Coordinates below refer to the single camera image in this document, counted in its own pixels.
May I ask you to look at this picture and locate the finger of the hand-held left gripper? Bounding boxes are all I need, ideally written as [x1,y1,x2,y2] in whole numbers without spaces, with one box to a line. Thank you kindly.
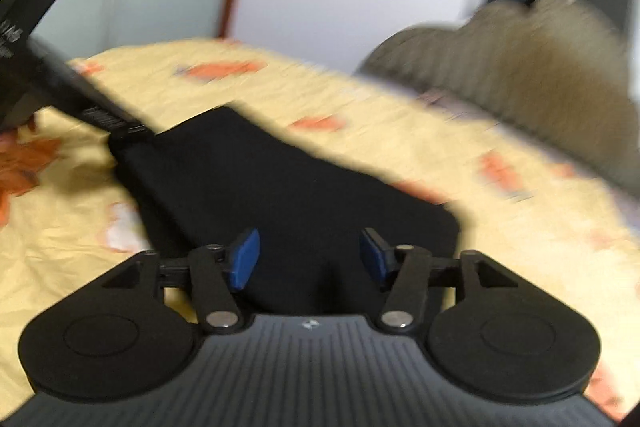
[27,38,153,142]

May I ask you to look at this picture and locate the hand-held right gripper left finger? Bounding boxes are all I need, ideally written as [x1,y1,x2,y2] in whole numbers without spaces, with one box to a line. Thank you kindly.
[102,228,261,334]

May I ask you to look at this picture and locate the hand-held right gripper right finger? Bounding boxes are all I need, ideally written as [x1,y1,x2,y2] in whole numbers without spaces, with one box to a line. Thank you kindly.
[360,228,506,334]

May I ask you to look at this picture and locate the black pants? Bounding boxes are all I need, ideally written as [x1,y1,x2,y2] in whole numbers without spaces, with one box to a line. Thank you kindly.
[107,106,463,315]

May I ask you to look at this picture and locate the yellow carrot print blanket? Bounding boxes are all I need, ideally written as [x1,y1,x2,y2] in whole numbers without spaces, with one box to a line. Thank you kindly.
[0,37,640,423]

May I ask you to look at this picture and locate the olive upholstered headboard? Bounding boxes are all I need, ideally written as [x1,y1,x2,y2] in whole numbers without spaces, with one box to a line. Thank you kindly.
[352,0,640,192]

